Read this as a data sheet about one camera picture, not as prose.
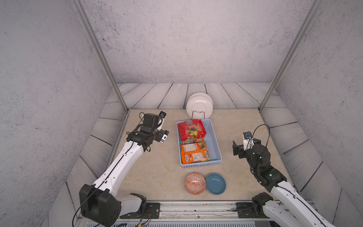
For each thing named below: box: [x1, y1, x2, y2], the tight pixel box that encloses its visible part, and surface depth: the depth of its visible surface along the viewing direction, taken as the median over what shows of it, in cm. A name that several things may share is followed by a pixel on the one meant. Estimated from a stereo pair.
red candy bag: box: [177, 119, 207, 142], surface depth 96 cm
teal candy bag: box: [179, 138, 203, 145], surface depth 98 cm
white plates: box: [185, 91, 214, 120], surface depth 106 cm
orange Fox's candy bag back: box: [180, 141, 211, 166], surface depth 87 cm
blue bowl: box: [205, 173, 227, 196], surface depth 82 cm
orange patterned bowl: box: [184, 172, 207, 196], surface depth 82 cm
